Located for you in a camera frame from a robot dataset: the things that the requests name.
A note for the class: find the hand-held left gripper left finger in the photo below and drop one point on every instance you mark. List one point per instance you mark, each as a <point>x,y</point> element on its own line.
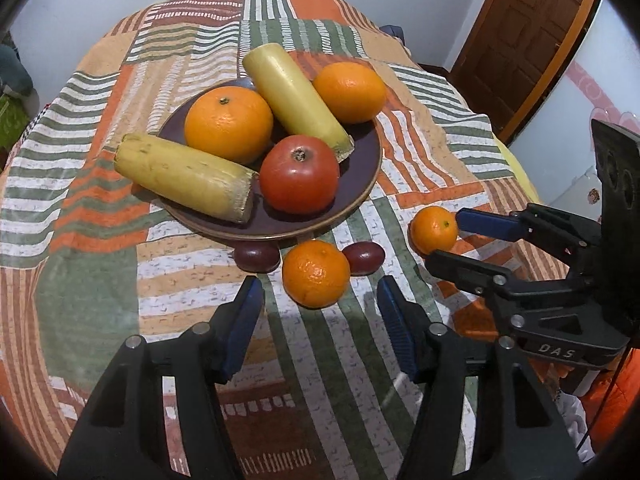
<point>240,325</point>

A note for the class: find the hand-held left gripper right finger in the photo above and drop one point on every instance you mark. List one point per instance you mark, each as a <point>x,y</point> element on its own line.
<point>397,325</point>

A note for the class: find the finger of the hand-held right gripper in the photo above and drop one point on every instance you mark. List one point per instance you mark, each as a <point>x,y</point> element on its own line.
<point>487,223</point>
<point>465,270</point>

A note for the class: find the small tangerine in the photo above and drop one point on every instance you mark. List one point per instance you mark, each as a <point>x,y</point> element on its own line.
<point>434,230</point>
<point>315,272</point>

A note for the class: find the purple plate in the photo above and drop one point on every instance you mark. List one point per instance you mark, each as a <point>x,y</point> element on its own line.
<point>280,221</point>

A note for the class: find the yellow sugarcane piece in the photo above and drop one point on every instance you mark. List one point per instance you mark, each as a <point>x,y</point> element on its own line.
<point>295,100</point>
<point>182,177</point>

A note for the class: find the red tomato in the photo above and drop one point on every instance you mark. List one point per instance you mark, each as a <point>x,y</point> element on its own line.
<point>299,174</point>

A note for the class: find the large orange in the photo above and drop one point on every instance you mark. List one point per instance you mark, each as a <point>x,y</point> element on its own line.
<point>227,122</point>
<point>350,92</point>

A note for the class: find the yellow cloth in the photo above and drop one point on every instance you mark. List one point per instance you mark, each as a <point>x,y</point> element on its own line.
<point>520,170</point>

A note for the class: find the dark red jujube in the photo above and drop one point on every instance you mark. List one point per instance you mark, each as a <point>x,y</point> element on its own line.
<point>256,256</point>
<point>363,257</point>

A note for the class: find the white heart-print sliding door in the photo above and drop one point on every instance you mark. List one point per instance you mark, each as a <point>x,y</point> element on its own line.
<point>560,160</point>

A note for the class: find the orange cloth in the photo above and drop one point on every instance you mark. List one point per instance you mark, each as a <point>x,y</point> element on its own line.
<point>607,405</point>

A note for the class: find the striped patchwork blanket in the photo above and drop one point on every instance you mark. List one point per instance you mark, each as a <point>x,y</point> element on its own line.
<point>100,260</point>

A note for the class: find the brown wooden door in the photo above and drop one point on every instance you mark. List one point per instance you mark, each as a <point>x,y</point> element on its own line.
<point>530,35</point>

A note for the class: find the blue chair back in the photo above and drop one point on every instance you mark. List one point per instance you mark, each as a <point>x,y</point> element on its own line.
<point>392,32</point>

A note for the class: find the grey plush toy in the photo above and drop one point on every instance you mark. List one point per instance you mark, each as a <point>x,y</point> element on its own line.
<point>15,70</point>

